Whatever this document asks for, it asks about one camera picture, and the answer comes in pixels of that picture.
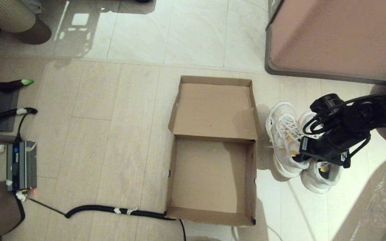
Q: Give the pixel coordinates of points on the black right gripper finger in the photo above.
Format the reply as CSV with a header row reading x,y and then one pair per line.
x,y
310,159
300,158

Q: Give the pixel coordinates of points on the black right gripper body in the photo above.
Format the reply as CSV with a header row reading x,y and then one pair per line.
x,y
333,144

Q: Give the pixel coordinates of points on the white sneaker small yellow tag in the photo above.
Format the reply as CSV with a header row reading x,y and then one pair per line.
x,y
320,180

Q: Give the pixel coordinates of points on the white sneaker large yellow tag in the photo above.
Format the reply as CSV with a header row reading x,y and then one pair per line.
x,y
281,134

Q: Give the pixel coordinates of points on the brown cardboard shoe box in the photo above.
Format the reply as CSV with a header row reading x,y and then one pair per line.
x,y
213,113

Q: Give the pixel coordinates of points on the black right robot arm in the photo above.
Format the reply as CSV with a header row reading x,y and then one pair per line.
x,y
380,110

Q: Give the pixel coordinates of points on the clear crinkled plastic sheet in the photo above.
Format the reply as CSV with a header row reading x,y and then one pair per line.
x,y
380,214

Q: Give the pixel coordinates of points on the large pink cabinet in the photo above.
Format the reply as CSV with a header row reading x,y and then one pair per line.
x,y
340,33

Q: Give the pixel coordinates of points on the grey metal power inverter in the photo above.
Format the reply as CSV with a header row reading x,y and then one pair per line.
x,y
20,167

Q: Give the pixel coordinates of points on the black stick green tip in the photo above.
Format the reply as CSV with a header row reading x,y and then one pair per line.
x,y
12,85

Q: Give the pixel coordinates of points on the beige ribbed round pouf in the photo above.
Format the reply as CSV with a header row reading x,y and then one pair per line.
x,y
5,15

